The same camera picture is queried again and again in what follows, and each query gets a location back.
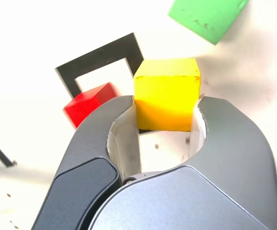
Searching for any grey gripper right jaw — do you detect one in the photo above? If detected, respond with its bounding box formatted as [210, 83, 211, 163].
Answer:
[80, 94, 277, 230]

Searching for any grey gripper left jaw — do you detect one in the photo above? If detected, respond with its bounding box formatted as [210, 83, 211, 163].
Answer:
[30, 95, 143, 230]

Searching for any red cube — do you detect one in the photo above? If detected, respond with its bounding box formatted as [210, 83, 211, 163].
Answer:
[63, 82, 119, 129]

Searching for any yellow cube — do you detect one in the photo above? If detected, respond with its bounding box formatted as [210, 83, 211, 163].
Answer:
[133, 57, 201, 132]

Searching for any green cube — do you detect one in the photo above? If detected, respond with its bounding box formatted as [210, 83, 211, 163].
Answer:
[167, 0, 250, 46]

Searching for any black tape square outline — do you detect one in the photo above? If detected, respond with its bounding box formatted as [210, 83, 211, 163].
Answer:
[55, 33, 145, 99]

